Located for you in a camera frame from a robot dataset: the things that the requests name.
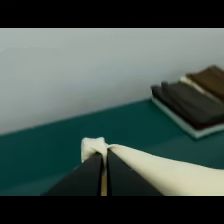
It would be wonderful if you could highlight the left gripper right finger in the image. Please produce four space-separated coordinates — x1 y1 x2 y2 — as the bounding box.
107 148 164 197

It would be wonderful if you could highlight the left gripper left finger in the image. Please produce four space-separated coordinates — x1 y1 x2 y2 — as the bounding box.
42 152 104 197

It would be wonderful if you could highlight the cream garment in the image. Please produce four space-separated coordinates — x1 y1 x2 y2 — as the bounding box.
80 136 224 197

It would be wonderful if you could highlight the pale green garment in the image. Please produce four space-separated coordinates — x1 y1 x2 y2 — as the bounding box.
151 96 224 140

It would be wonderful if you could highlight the dark grey garment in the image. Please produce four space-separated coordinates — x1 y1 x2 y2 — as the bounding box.
150 80 224 130

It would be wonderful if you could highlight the beige garment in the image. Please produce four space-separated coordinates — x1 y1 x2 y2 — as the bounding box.
179 76 224 107

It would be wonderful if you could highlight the brown garment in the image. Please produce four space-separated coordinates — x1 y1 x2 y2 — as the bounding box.
186 65 224 102

